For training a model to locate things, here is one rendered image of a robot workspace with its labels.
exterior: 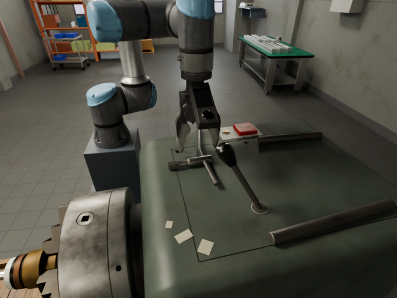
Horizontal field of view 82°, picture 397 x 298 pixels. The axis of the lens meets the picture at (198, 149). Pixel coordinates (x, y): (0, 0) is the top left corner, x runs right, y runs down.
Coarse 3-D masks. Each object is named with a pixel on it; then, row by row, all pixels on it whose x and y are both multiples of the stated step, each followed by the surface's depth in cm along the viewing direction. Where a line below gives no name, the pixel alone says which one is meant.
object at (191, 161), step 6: (204, 156) 59; (210, 156) 59; (168, 162) 58; (174, 162) 58; (180, 162) 58; (186, 162) 58; (192, 162) 58; (198, 162) 58; (210, 162) 59; (168, 168) 57; (174, 168) 58
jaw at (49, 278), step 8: (48, 272) 52; (56, 272) 52; (40, 280) 50; (48, 280) 50; (56, 280) 50; (40, 288) 50; (48, 288) 48; (56, 288) 48; (48, 296) 48; (56, 296) 47
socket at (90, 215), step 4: (88, 212) 49; (80, 216) 48; (84, 216) 49; (88, 216) 49; (92, 216) 48; (80, 220) 48; (84, 220) 49; (88, 220) 48; (80, 224) 47; (84, 224) 47
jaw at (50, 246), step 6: (60, 210) 55; (60, 216) 55; (60, 222) 55; (54, 228) 55; (60, 228) 55; (54, 234) 55; (48, 240) 55; (54, 240) 55; (48, 246) 54; (54, 246) 54; (48, 252) 54; (54, 252) 54
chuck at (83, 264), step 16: (96, 192) 57; (80, 208) 50; (96, 208) 50; (64, 224) 47; (96, 224) 47; (64, 240) 45; (80, 240) 45; (96, 240) 45; (64, 256) 43; (80, 256) 44; (96, 256) 44; (64, 272) 42; (80, 272) 43; (96, 272) 43; (64, 288) 42; (80, 288) 42; (96, 288) 43
